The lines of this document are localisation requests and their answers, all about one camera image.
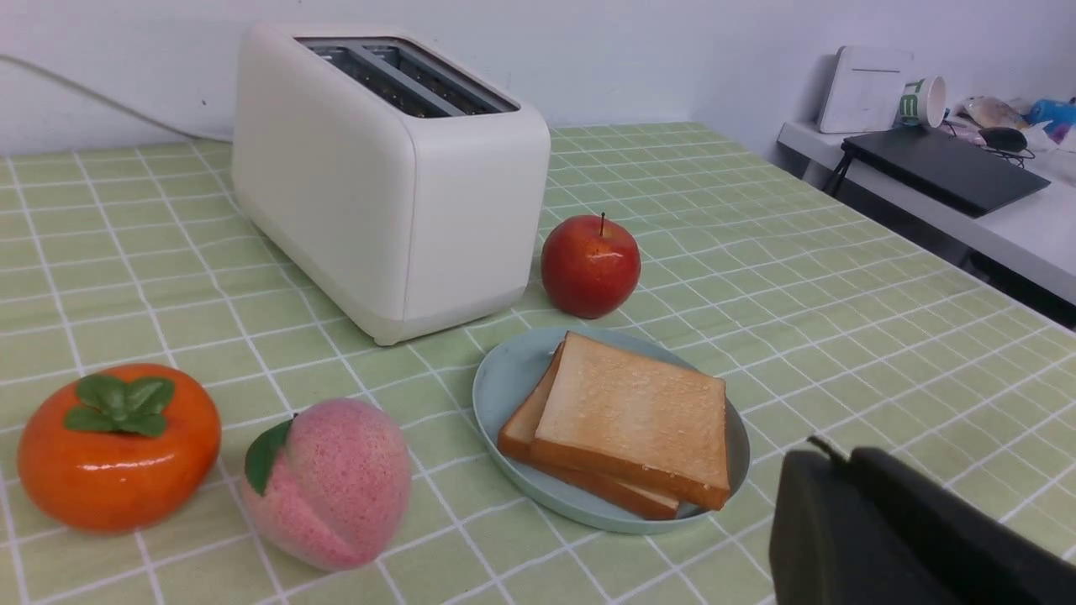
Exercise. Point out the white two-slot toaster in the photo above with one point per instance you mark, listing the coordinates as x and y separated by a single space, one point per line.
407 187

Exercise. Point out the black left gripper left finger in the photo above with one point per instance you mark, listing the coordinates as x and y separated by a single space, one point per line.
829 546

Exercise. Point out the red apple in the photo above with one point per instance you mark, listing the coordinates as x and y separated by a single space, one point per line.
590 266

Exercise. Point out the black laptop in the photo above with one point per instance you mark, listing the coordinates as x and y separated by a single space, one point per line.
965 178

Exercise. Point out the white box device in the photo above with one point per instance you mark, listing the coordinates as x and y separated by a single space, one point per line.
865 89

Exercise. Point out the orange persimmon with green leaves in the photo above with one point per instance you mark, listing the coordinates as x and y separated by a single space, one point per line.
119 449

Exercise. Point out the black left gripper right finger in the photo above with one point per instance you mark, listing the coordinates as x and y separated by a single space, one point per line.
975 557

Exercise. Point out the black computer mouse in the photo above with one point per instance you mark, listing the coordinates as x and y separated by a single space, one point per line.
1004 139

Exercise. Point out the white green paper cup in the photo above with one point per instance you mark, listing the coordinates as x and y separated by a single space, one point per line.
924 102

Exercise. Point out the pink peach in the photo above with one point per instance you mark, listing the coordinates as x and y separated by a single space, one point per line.
330 485

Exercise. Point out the white side desk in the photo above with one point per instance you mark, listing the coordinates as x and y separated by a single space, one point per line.
1032 236

